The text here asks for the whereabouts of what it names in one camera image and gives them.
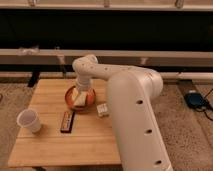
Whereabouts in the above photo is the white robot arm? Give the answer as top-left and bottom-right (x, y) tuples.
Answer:
(72, 55), (174, 171)

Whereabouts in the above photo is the white sponge block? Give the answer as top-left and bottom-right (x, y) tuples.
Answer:
(72, 91), (87, 106)

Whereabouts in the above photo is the white tube bottle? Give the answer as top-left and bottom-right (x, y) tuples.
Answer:
(97, 103), (109, 117)

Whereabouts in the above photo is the wooden table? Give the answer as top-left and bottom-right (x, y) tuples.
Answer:
(8, 79), (120, 167)

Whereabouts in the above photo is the white paper cup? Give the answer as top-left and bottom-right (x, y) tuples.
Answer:
(16, 109), (42, 133)

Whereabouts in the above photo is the blue foot pedal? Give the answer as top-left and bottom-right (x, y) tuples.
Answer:
(184, 91), (206, 109)

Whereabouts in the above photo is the grey metal rail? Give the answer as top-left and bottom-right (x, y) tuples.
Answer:
(0, 48), (213, 67)

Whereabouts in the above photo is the black cable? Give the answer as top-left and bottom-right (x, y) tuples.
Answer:
(198, 87), (213, 122)

